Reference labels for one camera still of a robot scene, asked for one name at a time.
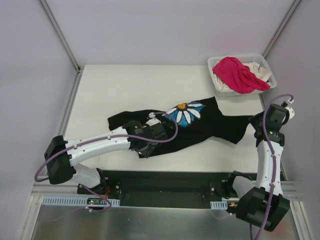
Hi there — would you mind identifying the black daisy print t-shirt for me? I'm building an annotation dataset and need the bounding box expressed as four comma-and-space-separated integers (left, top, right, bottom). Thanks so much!
107, 96, 255, 159

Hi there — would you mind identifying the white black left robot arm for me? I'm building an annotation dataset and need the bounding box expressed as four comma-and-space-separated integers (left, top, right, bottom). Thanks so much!
44, 119, 168, 195

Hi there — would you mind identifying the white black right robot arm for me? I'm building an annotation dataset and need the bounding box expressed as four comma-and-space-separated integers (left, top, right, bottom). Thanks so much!
225, 102, 295, 232

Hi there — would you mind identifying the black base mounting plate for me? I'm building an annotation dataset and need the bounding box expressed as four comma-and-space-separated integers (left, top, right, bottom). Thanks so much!
76, 169, 255, 208

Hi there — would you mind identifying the white cream t-shirt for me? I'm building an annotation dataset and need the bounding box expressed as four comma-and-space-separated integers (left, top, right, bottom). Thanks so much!
244, 62, 273, 83

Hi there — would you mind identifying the white plastic basket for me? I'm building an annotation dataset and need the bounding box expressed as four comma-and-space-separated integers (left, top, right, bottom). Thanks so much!
207, 54, 277, 97

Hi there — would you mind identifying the pink t-shirt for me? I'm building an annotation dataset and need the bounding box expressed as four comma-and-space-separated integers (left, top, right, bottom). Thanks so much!
212, 56, 270, 94

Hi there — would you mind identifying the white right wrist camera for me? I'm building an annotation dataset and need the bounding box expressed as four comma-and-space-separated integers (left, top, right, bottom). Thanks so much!
281, 99, 295, 120

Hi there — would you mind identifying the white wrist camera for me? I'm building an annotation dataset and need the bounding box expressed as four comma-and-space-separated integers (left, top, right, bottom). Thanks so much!
145, 112, 162, 127
281, 99, 295, 120

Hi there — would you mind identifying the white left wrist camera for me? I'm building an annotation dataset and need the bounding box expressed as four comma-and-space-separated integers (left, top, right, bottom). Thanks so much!
145, 112, 162, 127

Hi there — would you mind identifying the right aluminium frame post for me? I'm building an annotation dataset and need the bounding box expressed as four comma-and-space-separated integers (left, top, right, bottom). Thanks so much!
262, 0, 303, 59

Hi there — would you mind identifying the aluminium frame post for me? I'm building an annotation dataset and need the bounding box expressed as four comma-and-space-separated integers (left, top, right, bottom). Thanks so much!
37, 0, 81, 73
262, 0, 303, 59

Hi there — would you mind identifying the white right cable duct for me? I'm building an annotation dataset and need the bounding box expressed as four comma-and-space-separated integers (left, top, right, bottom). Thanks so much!
210, 200, 228, 210

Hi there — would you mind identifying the white cable duct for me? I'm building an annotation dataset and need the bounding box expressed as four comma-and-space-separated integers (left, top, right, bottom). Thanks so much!
210, 200, 228, 210
42, 196, 110, 208

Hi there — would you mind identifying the left table edge rail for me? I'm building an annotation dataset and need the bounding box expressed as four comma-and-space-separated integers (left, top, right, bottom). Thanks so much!
54, 66, 85, 136

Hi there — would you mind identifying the white left cable duct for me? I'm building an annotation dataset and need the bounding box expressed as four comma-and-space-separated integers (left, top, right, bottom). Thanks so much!
42, 196, 110, 208

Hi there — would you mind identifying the front aluminium rail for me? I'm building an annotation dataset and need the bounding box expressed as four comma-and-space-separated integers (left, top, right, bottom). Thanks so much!
31, 180, 302, 201

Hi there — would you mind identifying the left aluminium frame post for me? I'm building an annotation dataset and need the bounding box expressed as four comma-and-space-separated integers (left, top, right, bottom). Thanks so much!
37, 0, 81, 73

